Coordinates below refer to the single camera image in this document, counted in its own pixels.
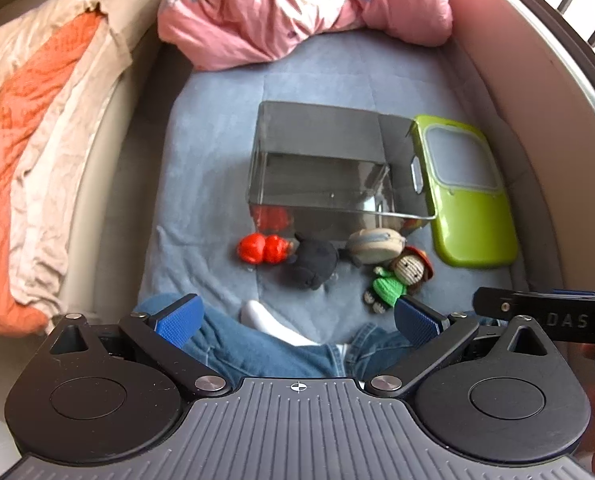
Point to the beige padded bed frame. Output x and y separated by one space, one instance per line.
502 35

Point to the red toy figure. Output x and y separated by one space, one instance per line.
262 249

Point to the green plastic box lid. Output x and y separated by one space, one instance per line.
472 225

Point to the orange and beige blanket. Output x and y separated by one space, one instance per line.
7 135

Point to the clear plastic storage box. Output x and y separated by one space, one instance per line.
327 180

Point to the beige and grey round pouch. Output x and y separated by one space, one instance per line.
375 247

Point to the person's white sock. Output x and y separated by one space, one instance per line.
262 317

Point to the black metal railing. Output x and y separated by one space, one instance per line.
552 5

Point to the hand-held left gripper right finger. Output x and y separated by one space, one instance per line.
417 321

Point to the black plush toy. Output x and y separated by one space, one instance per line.
315 260

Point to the pink quilt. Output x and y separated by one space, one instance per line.
287 5

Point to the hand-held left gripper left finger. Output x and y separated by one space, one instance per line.
180 320

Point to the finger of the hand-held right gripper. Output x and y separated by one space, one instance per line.
497 302

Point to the knitted doll with red hat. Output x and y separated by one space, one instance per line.
390 285

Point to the person's legs in jeans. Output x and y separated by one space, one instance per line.
237 345

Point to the blue-grey bed sheet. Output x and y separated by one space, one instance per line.
212 160

